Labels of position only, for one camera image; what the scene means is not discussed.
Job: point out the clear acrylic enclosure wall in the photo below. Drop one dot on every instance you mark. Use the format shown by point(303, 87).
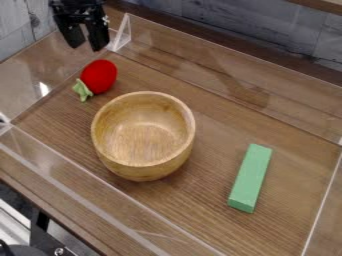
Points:
point(118, 225)

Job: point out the wooden bowl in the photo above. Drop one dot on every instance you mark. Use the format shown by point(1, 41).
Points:
point(144, 133)

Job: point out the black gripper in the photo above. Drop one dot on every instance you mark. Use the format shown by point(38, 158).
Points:
point(74, 12)

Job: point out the green rectangular block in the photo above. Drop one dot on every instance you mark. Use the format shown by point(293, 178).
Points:
point(248, 184)

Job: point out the red plush fruit green leaves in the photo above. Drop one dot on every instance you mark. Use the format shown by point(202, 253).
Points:
point(97, 79)

